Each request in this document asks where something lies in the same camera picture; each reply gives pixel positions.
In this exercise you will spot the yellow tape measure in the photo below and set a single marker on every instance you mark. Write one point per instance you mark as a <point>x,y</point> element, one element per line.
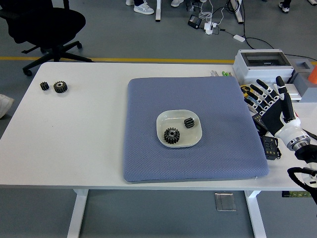
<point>244,89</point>

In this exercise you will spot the black digital meter module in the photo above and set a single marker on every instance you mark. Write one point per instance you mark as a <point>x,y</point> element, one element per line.
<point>258,120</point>
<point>271,147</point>

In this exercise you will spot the clear bag of resistors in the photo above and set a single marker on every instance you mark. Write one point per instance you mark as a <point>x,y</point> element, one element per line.
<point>252,102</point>

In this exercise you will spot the silver connectors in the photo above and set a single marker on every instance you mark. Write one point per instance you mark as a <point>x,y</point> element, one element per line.
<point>214,73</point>

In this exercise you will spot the metal floor plate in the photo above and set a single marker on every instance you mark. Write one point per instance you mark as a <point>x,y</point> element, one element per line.
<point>225,202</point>

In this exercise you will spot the black office chair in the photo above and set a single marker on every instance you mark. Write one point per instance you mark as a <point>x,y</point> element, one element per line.
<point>47,22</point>

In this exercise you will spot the white power adapter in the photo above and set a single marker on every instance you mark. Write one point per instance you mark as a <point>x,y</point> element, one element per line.
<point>210,27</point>

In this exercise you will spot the white background desk leg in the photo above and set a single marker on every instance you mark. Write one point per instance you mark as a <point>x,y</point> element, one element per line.
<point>237,12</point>
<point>158,10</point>

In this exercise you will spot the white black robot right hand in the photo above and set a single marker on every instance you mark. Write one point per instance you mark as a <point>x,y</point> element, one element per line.
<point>275,116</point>

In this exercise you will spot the small black gear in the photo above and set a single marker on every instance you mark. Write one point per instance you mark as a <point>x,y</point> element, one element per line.
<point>44,86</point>
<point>189,123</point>

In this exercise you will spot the blue-grey quilted mat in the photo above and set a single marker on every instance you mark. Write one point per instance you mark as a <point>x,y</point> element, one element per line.
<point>198,163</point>

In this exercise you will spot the small white box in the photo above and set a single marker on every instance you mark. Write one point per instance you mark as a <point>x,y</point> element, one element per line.
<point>239,37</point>

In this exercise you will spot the black device on floor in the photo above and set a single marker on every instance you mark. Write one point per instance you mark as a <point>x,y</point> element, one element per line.
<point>195,21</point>

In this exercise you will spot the silver metal plate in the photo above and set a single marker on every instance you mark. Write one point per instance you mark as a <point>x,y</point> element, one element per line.
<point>294,90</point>

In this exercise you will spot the grey electrical enclosure box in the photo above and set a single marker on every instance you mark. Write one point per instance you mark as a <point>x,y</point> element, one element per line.
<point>262,70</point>

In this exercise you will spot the large black gear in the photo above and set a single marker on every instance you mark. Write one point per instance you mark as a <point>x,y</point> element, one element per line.
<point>60,86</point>
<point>171,136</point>

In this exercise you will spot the white square dish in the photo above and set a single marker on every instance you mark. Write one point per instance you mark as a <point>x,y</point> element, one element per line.
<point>171,119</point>

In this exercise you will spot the green connectors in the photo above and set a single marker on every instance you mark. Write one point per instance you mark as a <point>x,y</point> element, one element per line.
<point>226,73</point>

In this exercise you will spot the white table leg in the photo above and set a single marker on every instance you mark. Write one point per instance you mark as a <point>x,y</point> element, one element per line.
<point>256,215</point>
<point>78,213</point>

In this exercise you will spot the grey block with recess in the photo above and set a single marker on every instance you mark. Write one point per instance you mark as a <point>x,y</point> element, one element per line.
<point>303,77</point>

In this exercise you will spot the green terminal strip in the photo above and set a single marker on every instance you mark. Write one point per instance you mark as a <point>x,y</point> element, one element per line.
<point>293,194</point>

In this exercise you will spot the black white sneaker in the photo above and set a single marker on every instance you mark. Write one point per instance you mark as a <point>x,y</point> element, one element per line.
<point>284,7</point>

